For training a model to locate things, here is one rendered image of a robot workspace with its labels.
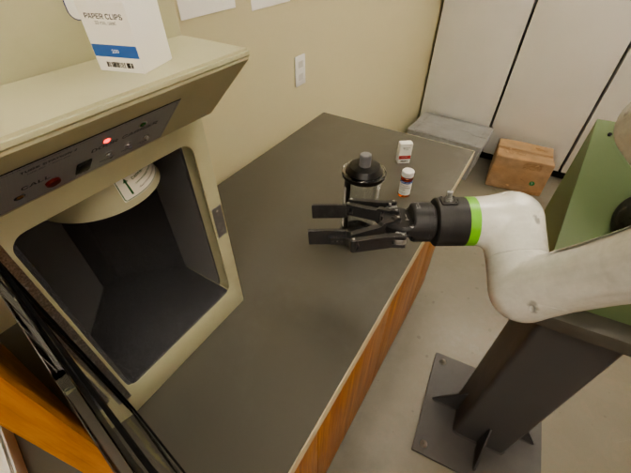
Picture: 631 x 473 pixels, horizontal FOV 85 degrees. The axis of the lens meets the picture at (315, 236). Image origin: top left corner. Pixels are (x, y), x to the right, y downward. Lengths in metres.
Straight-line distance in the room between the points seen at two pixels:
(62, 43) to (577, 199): 0.96
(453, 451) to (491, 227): 1.24
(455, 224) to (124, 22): 0.54
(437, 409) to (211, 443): 1.24
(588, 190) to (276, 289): 0.75
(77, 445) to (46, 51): 0.46
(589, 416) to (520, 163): 1.76
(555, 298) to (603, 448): 1.50
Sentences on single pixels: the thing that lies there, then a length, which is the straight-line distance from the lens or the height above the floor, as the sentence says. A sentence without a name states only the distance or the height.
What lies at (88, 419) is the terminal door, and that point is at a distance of 0.29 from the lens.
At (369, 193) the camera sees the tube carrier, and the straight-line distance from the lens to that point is 0.86.
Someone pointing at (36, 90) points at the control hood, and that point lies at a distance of 0.41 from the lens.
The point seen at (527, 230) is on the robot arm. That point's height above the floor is 1.24.
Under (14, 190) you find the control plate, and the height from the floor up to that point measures 1.45.
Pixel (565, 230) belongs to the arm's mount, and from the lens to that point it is 0.96.
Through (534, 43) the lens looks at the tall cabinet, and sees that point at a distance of 3.20.
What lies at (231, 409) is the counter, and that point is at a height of 0.94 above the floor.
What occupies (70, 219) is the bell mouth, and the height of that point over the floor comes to 1.32.
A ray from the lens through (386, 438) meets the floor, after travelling 1.72.
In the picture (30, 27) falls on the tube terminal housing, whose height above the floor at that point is 1.55.
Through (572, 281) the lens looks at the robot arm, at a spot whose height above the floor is 1.26.
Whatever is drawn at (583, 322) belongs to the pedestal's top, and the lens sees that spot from 1.02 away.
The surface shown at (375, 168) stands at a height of 1.18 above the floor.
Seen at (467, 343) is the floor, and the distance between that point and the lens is 2.03.
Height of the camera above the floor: 1.62
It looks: 43 degrees down
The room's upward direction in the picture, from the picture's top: straight up
